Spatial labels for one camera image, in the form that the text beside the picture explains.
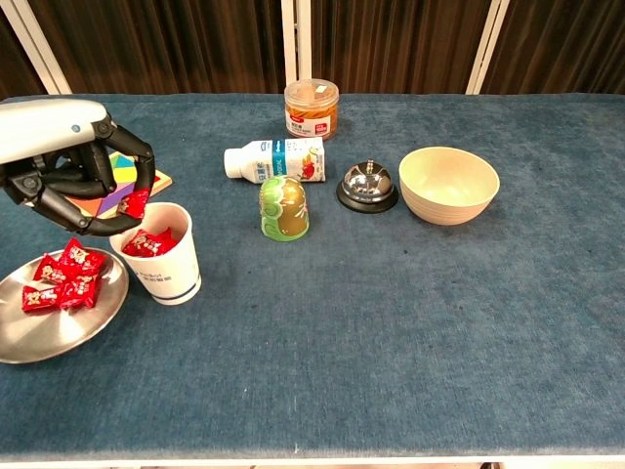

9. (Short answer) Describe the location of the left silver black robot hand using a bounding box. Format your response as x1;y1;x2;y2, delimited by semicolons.
0;97;156;238

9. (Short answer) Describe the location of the white paper cup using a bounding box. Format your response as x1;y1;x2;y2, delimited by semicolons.
108;200;202;307

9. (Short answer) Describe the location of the silver metal plate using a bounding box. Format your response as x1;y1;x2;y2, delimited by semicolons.
0;245;131;365

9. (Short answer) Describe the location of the dark brown curtain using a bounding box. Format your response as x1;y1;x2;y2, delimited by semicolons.
26;0;287;95
311;0;494;95
0;9;48;99
480;0;625;95

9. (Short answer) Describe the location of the colourful wooden tangram puzzle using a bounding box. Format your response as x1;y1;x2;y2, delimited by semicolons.
62;149;174;221

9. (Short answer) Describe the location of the white milk drink bottle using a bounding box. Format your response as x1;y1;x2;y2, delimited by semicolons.
223;136;327;186

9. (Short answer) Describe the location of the clear plastic snack jar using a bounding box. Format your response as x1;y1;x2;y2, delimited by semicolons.
283;77;341;142

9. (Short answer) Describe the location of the chrome call bell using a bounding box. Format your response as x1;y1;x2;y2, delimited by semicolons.
335;158;400;215

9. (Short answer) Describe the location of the blue felt table cloth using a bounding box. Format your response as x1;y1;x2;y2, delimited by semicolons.
0;92;625;463

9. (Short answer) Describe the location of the beige bowl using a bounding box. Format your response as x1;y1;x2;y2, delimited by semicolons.
397;146;501;227

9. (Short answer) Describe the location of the white frame post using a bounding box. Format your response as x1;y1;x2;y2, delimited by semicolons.
466;0;512;96
0;0;73;95
280;0;313;97

